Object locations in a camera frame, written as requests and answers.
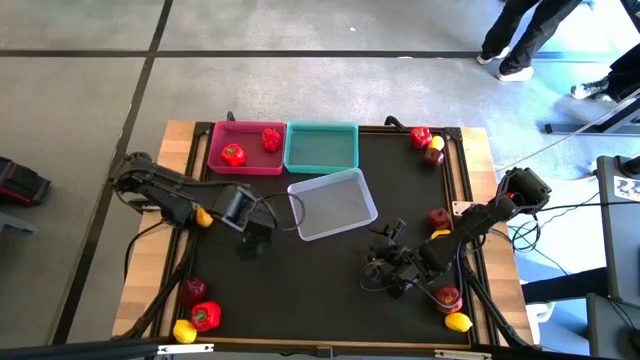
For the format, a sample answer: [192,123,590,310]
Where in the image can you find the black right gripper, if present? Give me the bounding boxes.
[367,217,434,301]

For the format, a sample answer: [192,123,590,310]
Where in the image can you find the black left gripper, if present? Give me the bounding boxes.
[235,202,277,261]

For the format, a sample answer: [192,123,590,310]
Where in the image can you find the red apple with yellow patches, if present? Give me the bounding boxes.
[433,284,464,315]

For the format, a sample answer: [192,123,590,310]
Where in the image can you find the dark red apple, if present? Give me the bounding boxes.
[180,277,209,307]
[423,147,445,168]

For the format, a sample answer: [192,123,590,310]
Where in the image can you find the clear frosted plastic basket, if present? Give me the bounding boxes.
[286,167,380,243]

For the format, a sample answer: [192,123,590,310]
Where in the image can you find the pink plastic basket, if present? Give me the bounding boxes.
[207,120,287,177]

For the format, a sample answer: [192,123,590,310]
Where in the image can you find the teal plastic basket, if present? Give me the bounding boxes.
[283,119,360,176]

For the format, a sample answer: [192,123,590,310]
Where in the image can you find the grey cabinet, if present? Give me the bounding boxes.
[595,154,640,306]

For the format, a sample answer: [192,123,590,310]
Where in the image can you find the black desk foot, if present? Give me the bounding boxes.
[543,99,640,136]

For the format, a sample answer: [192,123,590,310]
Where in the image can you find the red and black case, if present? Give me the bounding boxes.
[0,156,52,207]

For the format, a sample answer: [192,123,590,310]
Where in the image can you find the white printed label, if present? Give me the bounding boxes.
[613,175,640,203]

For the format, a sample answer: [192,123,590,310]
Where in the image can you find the person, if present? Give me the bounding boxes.
[474,0,585,83]
[571,42,640,101]

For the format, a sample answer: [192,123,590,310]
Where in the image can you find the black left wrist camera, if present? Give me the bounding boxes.
[221,185,257,232]

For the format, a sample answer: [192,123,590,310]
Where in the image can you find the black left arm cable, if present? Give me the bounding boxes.
[259,192,307,234]

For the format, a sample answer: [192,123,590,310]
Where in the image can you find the black diagonal frame brace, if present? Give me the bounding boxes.
[119,239,194,341]
[462,264,531,347]

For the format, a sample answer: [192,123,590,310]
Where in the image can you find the silver metal bracket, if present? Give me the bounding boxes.
[433,349,492,360]
[157,343,215,355]

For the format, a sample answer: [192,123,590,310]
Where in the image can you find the black table frame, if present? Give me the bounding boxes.
[114,110,534,351]

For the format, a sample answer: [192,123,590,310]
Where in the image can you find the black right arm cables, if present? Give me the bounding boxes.
[492,199,571,276]

